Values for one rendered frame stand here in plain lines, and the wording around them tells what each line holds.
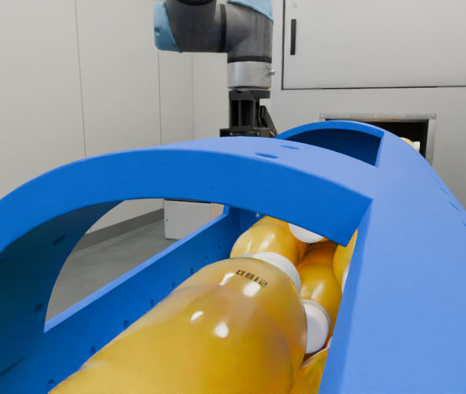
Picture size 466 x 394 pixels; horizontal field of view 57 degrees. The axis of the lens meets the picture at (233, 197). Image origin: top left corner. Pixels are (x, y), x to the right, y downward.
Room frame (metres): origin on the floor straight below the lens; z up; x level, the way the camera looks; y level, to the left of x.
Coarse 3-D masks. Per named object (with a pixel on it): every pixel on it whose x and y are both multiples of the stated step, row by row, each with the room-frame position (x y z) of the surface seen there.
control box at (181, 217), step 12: (168, 204) 0.81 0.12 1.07; (180, 204) 0.80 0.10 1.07; (192, 204) 0.79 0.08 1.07; (204, 204) 0.78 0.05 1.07; (216, 204) 0.80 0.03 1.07; (168, 216) 0.81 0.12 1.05; (180, 216) 0.80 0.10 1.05; (192, 216) 0.79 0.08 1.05; (204, 216) 0.78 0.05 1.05; (216, 216) 0.80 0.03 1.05; (168, 228) 0.81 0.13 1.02; (180, 228) 0.80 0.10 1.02; (192, 228) 0.79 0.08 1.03
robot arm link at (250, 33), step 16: (240, 0) 0.71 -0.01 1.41; (256, 0) 0.71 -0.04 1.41; (240, 16) 0.71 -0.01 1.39; (256, 16) 0.71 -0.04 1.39; (272, 16) 0.73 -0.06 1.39; (240, 32) 0.71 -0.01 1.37; (256, 32) 0.71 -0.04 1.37; (272, 32) 0.74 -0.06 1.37; (224, 48) 0.72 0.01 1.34; (240, 48) 0.71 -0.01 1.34; (256, 48) 0.71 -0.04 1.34
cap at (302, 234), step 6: (294, 228) 0.39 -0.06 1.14; (300, 228) 0.39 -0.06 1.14; (294, 234) 0.39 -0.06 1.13; (300, 234) 0.39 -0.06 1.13; (306, 234) 0.38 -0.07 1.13; (312, 234) 0.38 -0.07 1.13; (300, 240) 0.39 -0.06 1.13; (306, 240) 0.38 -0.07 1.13; (312, 240) 0.38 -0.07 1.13; (318, 240) 0.38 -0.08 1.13
